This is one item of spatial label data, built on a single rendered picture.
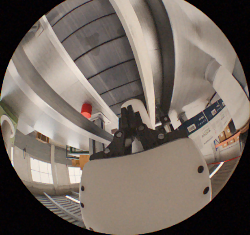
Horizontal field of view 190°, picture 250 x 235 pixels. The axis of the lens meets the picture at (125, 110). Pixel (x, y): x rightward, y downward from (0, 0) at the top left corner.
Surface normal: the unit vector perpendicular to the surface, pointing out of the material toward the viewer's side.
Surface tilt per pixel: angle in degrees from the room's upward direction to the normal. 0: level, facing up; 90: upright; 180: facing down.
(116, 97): 0
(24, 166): 90
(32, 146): 90
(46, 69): 0
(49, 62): 0
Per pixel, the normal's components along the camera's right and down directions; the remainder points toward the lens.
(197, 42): 0.18, 0.79
